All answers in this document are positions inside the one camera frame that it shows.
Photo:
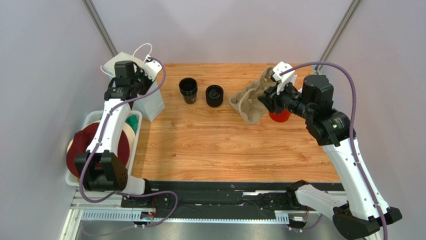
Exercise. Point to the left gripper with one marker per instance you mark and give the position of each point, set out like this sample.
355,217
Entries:
140,72

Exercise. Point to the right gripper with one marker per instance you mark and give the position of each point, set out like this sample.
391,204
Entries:
271,101

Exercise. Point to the white paper bag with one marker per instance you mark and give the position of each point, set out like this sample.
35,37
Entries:
151,106

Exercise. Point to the pulp cup carrier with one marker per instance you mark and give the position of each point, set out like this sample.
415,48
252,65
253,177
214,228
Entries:
234,100
265,82

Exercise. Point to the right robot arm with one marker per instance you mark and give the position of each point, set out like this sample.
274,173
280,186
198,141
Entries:
364,212

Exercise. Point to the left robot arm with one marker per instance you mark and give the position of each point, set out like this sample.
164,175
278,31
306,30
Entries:
99,167

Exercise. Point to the black lidded coffee cup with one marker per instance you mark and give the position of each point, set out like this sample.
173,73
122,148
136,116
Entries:
214,95

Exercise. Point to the red cup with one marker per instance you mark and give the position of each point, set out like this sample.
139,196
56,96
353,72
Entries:
280,117

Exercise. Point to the green item in bin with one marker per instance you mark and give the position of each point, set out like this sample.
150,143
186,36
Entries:
133,122

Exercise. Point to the white plastic bin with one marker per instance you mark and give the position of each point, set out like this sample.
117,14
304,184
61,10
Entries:
126,147

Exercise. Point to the maroon cloth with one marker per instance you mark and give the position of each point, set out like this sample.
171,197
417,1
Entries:
80,146

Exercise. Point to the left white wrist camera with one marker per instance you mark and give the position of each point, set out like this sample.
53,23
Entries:
151,68

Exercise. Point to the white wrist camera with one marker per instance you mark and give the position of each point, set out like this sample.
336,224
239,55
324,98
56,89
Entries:
283,75
151,68

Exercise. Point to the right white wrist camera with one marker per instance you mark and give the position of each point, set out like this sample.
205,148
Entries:
283,75

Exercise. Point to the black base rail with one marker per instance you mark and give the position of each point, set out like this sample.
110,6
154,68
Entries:
216,200

